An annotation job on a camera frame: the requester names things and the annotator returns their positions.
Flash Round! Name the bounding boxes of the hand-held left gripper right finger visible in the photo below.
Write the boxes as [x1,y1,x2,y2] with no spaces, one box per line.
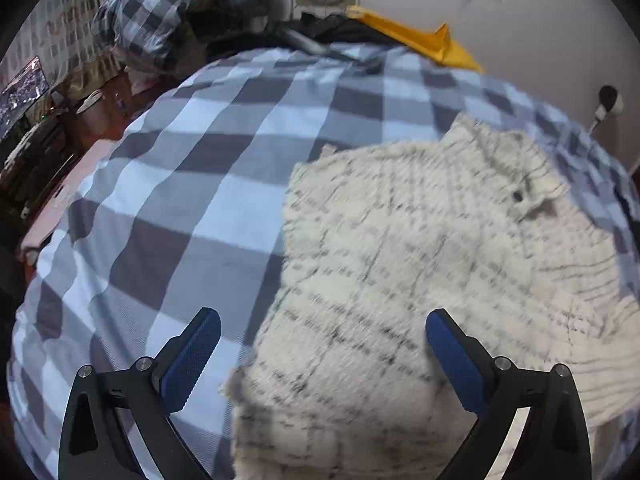
[425,308,593,480]

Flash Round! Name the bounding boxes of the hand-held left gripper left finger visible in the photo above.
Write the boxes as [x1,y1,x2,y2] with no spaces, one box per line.
[58,307,222,480]

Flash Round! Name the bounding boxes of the cream knitted plaid sweater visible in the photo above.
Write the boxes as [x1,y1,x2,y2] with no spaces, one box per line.
[220,112,640,480]

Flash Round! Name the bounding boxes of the blue checkered bed sheet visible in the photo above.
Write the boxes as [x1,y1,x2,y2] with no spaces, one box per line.
[7,42,640,480]

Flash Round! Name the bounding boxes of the wooden side table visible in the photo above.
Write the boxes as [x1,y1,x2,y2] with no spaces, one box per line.
[20,137,121,261]

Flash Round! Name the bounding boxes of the yellow cloth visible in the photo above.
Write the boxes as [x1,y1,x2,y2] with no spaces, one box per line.
[345,5,485,73]

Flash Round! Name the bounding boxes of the monitor screen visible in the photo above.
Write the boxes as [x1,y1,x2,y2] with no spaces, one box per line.
[0,56,51,133]

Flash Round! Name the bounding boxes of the grey metal bar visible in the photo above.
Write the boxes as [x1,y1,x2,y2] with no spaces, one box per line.
[280,27,341,58]

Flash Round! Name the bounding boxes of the dark cloth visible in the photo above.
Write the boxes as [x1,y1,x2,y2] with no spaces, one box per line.
[205,12,401,58]

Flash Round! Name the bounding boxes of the blue checkered pillow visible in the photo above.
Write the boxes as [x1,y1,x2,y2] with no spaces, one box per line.
[91,0,283,73]

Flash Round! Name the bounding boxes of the white wall plug adapter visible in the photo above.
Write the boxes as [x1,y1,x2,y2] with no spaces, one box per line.
[590,85,625,133]

